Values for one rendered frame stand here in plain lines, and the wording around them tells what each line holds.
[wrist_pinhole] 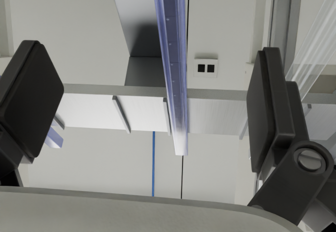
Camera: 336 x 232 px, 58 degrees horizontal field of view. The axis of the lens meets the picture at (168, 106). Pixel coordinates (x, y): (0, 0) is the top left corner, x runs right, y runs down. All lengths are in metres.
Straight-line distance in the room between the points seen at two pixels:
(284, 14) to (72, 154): 1.94
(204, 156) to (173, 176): 0.26
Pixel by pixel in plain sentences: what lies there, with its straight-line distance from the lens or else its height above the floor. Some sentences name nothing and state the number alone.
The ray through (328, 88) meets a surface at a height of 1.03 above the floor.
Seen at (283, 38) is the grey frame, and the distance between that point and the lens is 0.58.
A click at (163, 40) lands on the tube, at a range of 0.17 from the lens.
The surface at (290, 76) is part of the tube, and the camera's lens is 0.20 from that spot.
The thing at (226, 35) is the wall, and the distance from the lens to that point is 2.01.
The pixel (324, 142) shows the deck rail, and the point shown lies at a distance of 0.46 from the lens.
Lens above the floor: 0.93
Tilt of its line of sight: 13 degrees up
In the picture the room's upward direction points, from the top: 179 degrees counter-clockwise
